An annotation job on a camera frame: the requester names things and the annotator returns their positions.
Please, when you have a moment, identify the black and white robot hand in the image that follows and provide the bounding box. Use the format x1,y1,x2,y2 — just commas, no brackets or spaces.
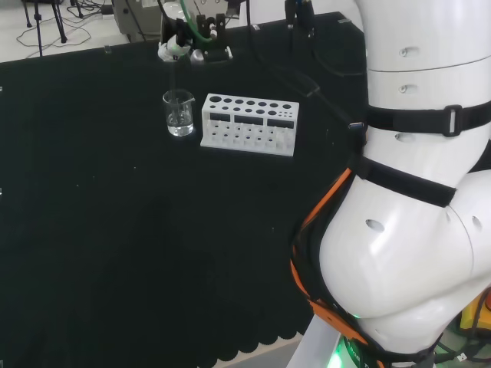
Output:
156,0,246,65

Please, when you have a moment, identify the clear glass rod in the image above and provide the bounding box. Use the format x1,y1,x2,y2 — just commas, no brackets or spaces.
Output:
173,56,180,110

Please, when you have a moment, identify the clear glass beaker with water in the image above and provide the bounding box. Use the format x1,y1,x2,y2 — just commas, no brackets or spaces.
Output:
162,89,196,137

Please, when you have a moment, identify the white test tube rack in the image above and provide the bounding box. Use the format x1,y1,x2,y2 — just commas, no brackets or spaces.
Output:
199,93,301,159

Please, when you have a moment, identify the grey equipment box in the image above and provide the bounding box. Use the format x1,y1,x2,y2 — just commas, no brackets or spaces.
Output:
112,0,166,39

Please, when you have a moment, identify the black tripod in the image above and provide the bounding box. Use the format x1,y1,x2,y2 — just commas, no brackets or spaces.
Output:
21,0,69,58

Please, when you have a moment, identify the black bench cloth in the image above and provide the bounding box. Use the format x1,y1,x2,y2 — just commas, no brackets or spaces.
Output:
0,11,367,368

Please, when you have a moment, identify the yellow stop button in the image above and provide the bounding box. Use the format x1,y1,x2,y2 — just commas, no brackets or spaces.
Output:
458,287,491,340

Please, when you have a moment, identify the black cable with plug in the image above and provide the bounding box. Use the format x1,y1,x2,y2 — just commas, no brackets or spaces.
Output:
246,0,365,133

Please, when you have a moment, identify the thin floor cable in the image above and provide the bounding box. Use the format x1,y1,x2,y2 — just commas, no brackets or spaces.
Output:
15,0,114,49

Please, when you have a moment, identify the orange cable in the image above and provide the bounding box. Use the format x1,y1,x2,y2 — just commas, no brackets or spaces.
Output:
289,168,384,368

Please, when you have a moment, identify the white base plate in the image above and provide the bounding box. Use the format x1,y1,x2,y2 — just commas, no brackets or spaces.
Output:
286,316,347,368

